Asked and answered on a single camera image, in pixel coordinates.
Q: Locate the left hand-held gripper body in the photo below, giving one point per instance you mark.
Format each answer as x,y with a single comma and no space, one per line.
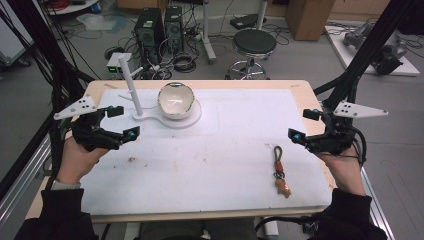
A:
87,133

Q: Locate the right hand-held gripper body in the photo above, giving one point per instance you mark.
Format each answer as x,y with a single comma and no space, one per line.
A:
336,133

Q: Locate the person's left hand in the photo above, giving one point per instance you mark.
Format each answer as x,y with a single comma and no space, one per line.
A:
75,163

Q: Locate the person's right hand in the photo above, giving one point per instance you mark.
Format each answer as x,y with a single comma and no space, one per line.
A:
345,170

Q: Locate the white stand with pole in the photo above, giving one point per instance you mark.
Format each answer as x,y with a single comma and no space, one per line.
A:
132,90

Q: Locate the white power supply box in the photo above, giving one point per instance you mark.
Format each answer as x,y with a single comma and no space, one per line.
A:
115,65

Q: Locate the white ceramic bowl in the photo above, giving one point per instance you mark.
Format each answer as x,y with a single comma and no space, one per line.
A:
175,100

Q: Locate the large black computer tower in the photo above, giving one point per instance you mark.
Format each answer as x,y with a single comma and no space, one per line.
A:
149,33

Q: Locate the clear plastic sheet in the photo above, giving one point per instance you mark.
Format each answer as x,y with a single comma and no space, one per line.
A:
100,21

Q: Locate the black round stool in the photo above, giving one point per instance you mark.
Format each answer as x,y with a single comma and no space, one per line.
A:
254,41

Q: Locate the grey robot device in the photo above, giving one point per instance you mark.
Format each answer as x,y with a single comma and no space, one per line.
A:
386,53

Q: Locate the white floor board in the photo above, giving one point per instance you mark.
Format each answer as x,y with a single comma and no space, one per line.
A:
406,68

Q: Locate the brown cardboard box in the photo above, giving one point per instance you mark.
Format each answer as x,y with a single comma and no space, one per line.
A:
308,18

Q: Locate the slim black computer tower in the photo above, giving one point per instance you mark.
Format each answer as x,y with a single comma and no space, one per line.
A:
174,28

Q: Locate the white metal table leg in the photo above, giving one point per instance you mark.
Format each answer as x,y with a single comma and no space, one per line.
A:
261,13
206,33

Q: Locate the round white table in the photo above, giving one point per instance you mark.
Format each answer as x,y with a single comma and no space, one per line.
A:
71,7

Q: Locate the black flat case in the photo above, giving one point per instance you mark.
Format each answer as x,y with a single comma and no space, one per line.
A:
246,21

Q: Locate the white cabinet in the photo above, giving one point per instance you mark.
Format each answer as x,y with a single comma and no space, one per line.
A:
11,40

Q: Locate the aluminium rail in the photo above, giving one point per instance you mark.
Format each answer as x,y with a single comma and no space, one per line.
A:
378,206
23,186

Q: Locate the black frame strut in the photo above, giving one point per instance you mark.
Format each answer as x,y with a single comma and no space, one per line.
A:
373,43
36,40

